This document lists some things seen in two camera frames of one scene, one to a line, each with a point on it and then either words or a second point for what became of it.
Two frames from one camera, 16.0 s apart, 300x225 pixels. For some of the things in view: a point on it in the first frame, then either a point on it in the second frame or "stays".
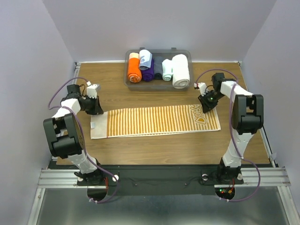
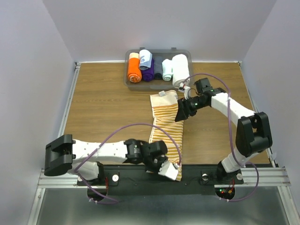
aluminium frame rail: [274, 177] stays
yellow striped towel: [166, 120] -> [164, 128]
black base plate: [194, 180] stays
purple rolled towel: [148, 75] stays
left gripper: [97, 109] -> [162, 160]
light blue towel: [145, 60] stays
